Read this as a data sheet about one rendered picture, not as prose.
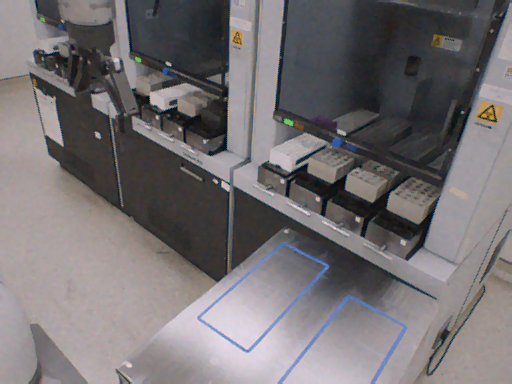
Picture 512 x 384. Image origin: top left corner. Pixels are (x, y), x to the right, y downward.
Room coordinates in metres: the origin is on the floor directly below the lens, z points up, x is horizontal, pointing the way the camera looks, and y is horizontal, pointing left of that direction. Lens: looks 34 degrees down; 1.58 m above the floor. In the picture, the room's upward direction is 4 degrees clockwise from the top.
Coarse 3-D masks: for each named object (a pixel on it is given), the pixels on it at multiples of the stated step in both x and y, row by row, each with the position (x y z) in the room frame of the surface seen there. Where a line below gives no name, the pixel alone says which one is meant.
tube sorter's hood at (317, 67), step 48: (288, 0) 1.44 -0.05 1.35; (336, 0) 1.34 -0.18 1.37; (384, 0) 1.25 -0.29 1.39; (432, 0) 1.18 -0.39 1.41; (480, 0) 1.14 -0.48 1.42; (288, 48) 1.43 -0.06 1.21; (336, 48) 1.32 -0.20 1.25; (384, 48) 1.23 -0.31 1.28; (432, 48) 1.15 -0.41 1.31; (480, 48) 1.08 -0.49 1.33; (288, 96) 1.42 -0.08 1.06; (336, 96) 1.30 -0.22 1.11; (384, 96) 1.21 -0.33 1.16; (432, 96) 1.12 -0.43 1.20; (384, 144) 1.18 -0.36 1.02; (432, 144) 1.10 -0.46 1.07
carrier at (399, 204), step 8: (392, 192) 1.15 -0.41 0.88; (392, 200) 1.14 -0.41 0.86; (400, 200) 1.12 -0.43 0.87; (408, 200) 1.11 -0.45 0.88; (392, 208) 1.13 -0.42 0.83; (400, 208) 1.12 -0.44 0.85; (408, 208) 1.10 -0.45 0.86; (416, 208) 1.09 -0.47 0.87; (424, 208) 1.08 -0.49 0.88; (408, 216) 1.10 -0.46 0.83; (416, 216) 1.08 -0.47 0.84; (424, 216) 1.09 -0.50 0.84
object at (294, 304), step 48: (288, 240) 0.96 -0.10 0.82; (240, 288) 0.76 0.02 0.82; (288, 288) 0.77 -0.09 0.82; (336, 288) 0.78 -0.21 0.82; (384, 288) 0.80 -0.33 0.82; (192, 336) 0.61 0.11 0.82; (240, 336) 0.62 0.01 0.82; (288, 336) 0.63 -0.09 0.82; (336, 336) 0.64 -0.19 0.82; (384, 336) 0.65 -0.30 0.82
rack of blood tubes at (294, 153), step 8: (304, 136) 1.55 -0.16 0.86; (312, 136) 1.55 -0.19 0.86; (288, 144) 1.46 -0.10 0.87; (296, 144) 1.47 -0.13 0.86; (304, 144) 1.47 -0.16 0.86; (312, 144) 1.48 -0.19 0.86; (320, 144) 1.48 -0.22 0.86; (272, 152) 1.40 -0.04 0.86; (280, 152) 1.39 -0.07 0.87; (288, 152) 1.40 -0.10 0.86; (296, 152) 1.40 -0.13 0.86; (304, 152) 1.41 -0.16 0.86; (312, 152) 1.51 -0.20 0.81; (272, 160) 1.40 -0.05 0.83; (280, 160) 1.37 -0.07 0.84; (288, 160) 1.35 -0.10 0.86; (296, 160) 1.37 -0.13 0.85; (304, 160) 1.45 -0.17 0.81; (288, 168) 1.35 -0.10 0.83; (296, 168) 1.37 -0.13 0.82
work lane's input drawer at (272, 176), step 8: (264, 168) 1.37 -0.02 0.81; (272, 168) 1.36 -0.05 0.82; (280, 168) 1.36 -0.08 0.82; (304, 168) 1.40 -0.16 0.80; (264, 176) 1.37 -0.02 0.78; (272, 176) 1.35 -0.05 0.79; (280, 176) 1.33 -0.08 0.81; (288, 176) 1.33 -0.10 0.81; (296, 176) 1.35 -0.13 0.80; (256, 184) 1.34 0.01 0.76; (264, 184) 1.37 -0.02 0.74; (272, 184) 1.34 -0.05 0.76; (280, 184) 1.32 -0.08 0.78; (288, 184) 1.31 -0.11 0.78; (264, 192) 1.31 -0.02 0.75; (280, 192) 1.32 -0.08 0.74
